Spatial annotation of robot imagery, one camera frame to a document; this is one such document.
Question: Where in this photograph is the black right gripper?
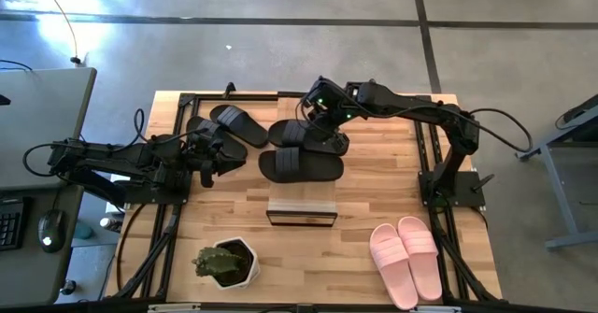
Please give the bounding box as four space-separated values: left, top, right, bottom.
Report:
303 95 359 156

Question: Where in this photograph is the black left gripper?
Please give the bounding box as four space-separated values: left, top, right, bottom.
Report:
184 133 248 189

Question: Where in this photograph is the black rubber slide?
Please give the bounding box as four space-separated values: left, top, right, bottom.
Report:
258 147 346 184
267 118 350 157
185 115 249 174
208 104 270 149

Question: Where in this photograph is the pink rubber slide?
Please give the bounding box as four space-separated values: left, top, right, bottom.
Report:
368 223 420 311
396 216 443 302

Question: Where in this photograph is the green cactus plant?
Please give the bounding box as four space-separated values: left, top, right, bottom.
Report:
192 246 249 278

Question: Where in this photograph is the white bottle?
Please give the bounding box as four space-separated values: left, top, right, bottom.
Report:
99 216 123 233

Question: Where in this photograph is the teal round object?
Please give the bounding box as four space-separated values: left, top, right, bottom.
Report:
74 220 97 240

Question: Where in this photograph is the black computer mouse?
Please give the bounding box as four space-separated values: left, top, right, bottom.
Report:
36 208 66 254

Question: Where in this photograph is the grey desk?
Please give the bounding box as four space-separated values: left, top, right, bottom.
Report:
0 66 98 192
0 184 85 307

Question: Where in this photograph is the black computer keyboard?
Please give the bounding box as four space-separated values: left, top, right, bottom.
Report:
0 196 25 252

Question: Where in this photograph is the grey metal side table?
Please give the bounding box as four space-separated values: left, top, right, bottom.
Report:
516 92 598 251

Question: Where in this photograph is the black device on side table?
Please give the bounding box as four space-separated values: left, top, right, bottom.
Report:
562 92 598 123

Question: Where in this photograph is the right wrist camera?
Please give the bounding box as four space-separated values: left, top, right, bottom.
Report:
306 76 340 104

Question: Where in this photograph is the black aluminium table frame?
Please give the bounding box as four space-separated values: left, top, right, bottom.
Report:
107 91 504 305

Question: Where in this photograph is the wooden shelf with black frame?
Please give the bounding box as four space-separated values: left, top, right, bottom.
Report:
265 91 338 228

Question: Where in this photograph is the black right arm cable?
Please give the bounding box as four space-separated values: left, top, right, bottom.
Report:
469 107 534 154

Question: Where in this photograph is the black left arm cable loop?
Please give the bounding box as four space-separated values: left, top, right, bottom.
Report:
22 143 55 178

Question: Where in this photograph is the thin black floor cable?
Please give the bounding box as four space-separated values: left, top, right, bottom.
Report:
36 0 84 66

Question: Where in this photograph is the black desk cable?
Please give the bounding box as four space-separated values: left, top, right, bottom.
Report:
0 59 34 73

